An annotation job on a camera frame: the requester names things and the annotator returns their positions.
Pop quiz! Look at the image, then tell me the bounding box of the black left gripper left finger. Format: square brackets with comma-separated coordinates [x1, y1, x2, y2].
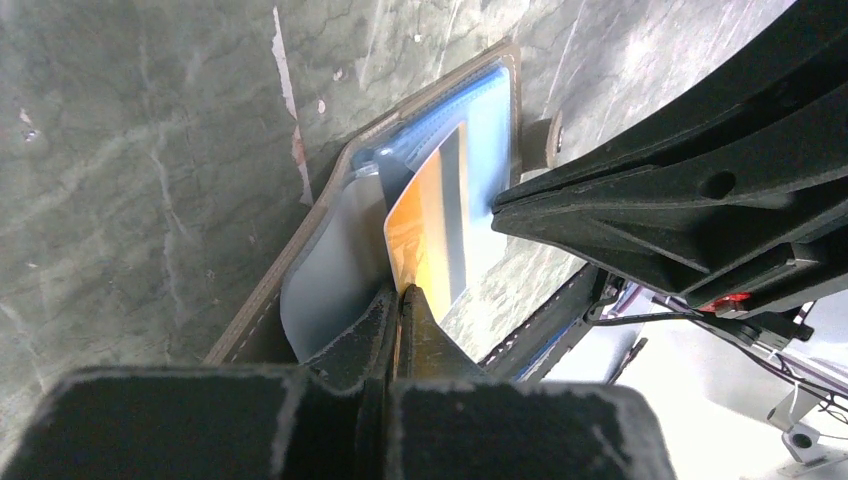
[2, 287, 399, 479]

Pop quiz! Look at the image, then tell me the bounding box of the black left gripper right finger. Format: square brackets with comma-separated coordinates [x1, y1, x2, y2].
[390, 284, 675, 479]

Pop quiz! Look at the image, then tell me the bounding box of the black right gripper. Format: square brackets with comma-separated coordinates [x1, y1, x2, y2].
[480, 86, 847, 423]

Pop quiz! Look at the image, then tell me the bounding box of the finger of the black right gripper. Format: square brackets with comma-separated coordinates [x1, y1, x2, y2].
[516, 1, 847, 193]

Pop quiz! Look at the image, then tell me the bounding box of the grey leather card holder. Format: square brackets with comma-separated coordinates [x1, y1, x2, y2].
[205, 39, 525, 365]

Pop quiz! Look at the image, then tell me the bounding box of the orange credit card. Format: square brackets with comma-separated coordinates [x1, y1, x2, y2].
[383, 122, 467, 320]

